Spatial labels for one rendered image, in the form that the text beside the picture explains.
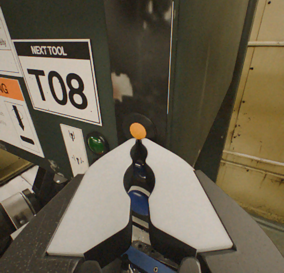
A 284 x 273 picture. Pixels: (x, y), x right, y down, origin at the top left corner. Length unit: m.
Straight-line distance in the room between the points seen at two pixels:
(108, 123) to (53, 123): 0.08
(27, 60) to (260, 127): 1.18
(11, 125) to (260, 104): 1.13
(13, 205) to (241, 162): 1.23
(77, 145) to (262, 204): 1.48
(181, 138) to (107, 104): 0.07
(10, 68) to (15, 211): 0.35
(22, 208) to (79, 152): 0.32
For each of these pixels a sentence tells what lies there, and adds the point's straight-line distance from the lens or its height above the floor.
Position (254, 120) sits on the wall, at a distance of 1.24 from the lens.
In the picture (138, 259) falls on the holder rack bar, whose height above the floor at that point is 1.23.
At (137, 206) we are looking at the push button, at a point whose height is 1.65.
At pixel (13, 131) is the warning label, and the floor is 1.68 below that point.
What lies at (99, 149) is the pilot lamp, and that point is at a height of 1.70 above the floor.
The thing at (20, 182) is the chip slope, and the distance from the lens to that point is 1.68.
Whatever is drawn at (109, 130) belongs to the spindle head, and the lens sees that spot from 0.17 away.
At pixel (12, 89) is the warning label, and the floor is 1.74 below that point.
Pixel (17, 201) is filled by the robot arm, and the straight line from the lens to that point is 0.52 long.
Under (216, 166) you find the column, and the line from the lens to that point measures 0.99.
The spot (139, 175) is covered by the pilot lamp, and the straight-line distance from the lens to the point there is 0.16.
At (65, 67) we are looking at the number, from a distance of 0.17.
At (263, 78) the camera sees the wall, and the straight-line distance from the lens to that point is 1.17.
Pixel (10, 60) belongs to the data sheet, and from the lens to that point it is 0.24.
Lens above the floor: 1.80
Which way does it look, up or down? 29 degrees down
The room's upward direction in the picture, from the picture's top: 1 degrees counter-clockwise
